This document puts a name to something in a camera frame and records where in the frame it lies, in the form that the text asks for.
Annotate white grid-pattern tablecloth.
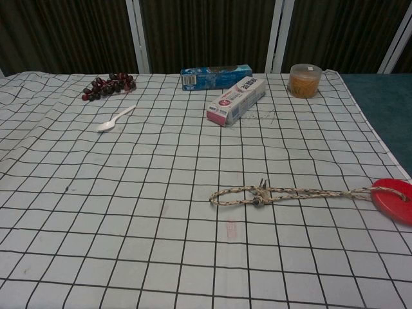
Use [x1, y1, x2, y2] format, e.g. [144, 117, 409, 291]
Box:
[0, 71, 412, 309]

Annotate dark red grape bunch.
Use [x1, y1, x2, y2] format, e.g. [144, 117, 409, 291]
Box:
[81, 72, 137, 102]

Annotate red plastic disc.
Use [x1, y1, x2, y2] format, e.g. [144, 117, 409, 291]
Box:
[369, 178, 412, 227]

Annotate dark pleated curtain screen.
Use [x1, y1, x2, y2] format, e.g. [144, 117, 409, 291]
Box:
[0, 0, 412, 77]

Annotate white plastic spoon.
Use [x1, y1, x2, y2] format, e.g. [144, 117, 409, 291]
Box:
[97, 105, 137, 133]

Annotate white and pink toothpaste box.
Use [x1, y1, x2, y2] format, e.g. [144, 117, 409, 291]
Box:
[206, 76, 267, 127]

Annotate clear jar of rubber bands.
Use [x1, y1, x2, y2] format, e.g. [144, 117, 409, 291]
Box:
[287, 63, 324, 98]

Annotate blue rectangular carton box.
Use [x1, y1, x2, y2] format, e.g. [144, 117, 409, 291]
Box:
[180, 63, 254, 92]

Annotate beige speckled braided rope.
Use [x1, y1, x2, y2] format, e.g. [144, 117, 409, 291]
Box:
[209, 180, 412, 208]

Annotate white screen frame post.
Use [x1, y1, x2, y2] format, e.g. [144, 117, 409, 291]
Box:
[263, 0, 295, 74]
[125, 0, 152, 74]
[376, 12, 412, 74]

